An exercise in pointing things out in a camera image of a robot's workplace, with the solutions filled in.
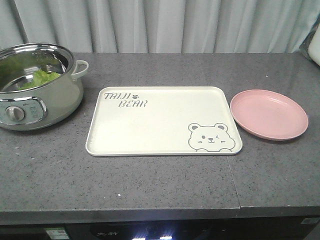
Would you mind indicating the black built-in dishwasher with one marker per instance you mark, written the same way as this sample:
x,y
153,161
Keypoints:
x,y
26,232

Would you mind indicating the pale green electric cooking pot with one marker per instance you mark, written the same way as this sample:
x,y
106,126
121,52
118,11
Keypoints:
x,y
45,105

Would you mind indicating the black built-in drawer sterilizer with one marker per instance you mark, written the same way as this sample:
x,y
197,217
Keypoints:
x,y
247,228

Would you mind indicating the cream bear serving tray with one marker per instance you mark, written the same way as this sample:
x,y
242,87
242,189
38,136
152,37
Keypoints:
x,y
162,120

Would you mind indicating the white blender appliance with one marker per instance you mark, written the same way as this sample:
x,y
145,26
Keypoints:
x,y
310,47

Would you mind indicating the pink round plate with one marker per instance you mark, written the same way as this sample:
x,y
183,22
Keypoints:
x,y
269,115

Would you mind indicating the green lettuce leaf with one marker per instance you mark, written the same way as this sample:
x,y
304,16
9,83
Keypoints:
x,y
39,78

